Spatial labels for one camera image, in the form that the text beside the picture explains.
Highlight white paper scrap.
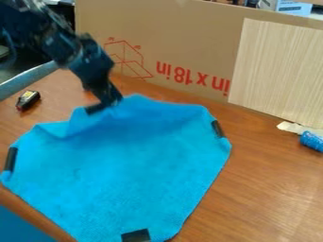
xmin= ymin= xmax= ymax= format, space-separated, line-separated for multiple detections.
xmin=276 ymin=120 xmax=323 ymax=137

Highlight small black tool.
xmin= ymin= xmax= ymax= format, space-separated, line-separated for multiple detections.
xmin=15 ymin=90 xmax=43 ymax=112

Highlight blue roll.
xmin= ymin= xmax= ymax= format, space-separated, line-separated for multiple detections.
xmin=298 ymin=130 xmax=323 ymax=153

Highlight cardboard box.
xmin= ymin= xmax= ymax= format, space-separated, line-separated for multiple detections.
xmin=74 ymin=0 xmax=323 ymax=104

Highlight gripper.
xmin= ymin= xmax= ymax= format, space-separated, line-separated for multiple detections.
xmin=66 ymin=32 xmax=126 ymax=115

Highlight blue cloth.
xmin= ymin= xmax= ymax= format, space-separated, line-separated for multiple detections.
xmin=0 ymin=93 xmax=234 ymax=242

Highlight wooden board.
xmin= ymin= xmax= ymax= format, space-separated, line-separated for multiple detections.
xmin=227 ymin=17 xmax=323 ymax=130

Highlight white box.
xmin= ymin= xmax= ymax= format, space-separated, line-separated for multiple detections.
xmin=256 ymin=0 xmax=315 ymax=17

